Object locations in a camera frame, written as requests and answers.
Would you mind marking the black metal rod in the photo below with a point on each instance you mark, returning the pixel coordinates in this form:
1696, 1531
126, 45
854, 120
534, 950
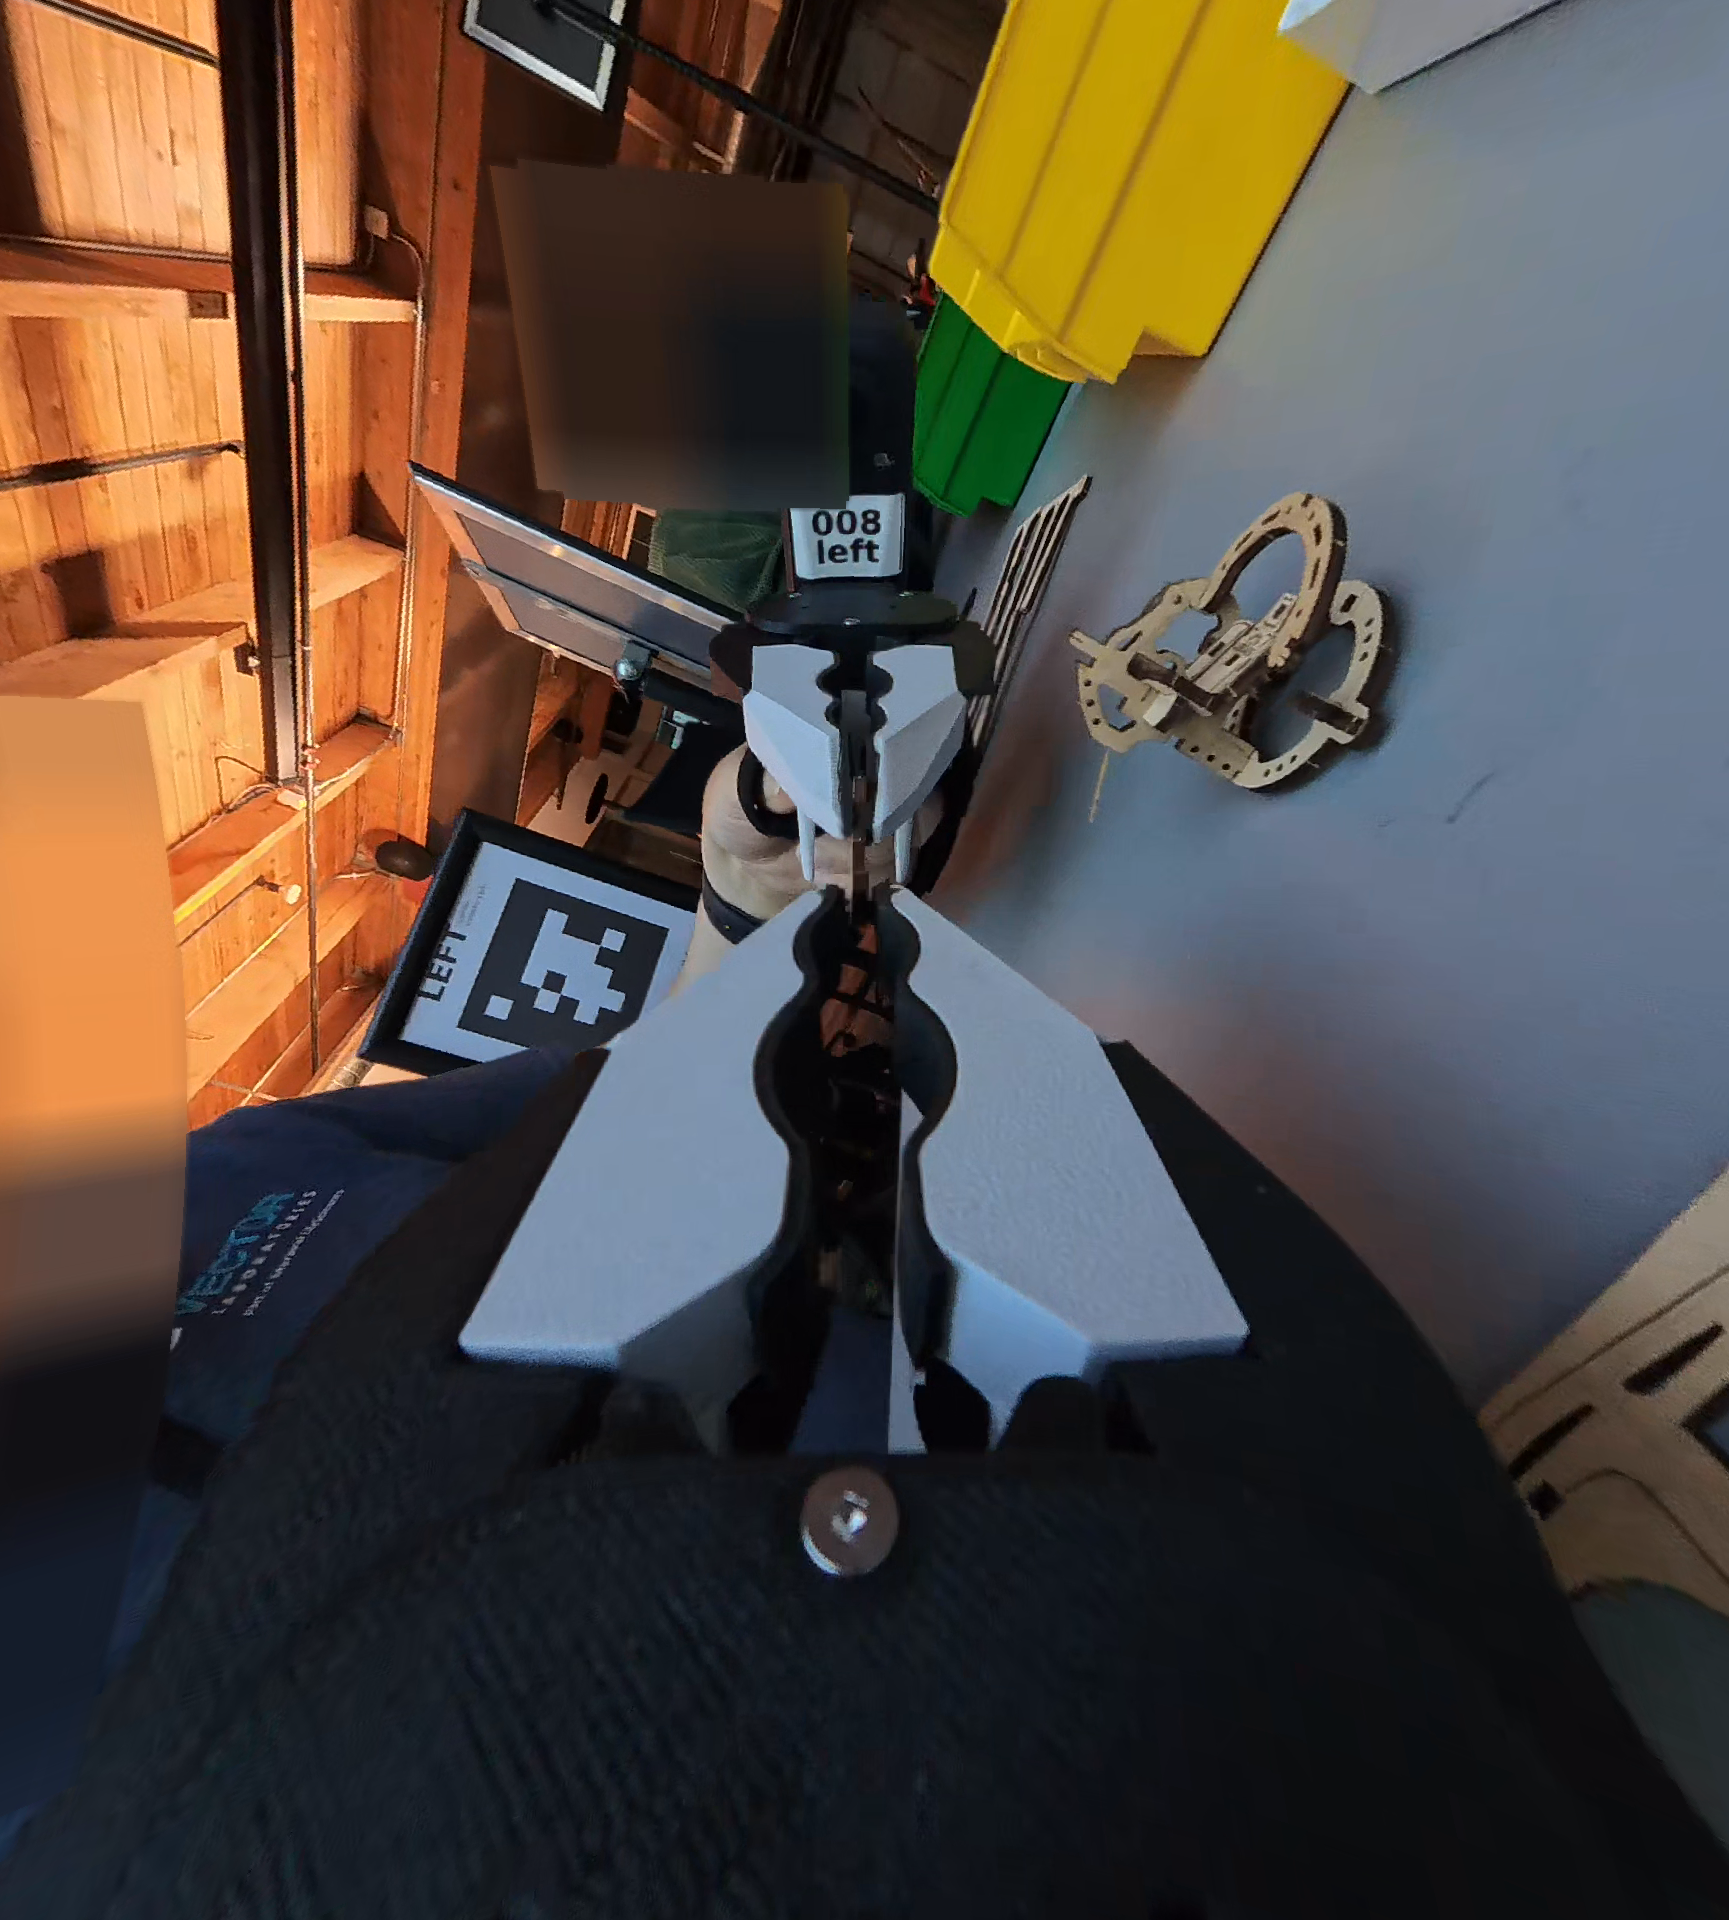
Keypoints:
744, 98

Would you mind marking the slotted plywood sheet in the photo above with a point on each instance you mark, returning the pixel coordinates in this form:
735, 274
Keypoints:
1020, 600

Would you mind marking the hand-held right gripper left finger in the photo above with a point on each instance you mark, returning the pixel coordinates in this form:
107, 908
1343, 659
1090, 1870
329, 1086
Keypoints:
624, 1200

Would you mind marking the dark green mesh object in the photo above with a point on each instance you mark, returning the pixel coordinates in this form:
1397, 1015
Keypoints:
714, 554

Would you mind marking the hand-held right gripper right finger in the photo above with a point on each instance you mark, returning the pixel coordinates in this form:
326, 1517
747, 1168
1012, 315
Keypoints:
1075, 1200

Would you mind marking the stack of yellow storage bins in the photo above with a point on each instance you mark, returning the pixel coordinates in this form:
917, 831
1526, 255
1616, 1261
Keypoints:
1106, 151

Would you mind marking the black metal rail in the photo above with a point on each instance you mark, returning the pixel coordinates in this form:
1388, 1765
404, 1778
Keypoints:
265, 375

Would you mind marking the person's left hand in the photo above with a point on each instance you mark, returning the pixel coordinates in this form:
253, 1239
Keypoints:
750, 870

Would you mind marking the green storage bin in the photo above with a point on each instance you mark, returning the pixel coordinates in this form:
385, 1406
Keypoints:
976, 420

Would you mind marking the framed black-and-white marker sign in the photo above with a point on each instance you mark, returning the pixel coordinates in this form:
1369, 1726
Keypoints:
565, 961

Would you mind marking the white cardboard box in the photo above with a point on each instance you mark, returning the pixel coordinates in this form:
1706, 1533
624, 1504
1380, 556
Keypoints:
1403, 38

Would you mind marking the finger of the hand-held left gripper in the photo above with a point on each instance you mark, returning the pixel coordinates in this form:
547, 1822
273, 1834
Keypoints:
917, 735
797, 735

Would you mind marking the wooden model assembly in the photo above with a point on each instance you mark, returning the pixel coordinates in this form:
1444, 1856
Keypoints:
1224, 660

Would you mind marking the grey framed panel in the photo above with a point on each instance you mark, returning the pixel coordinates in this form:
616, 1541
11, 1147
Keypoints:
565, 584

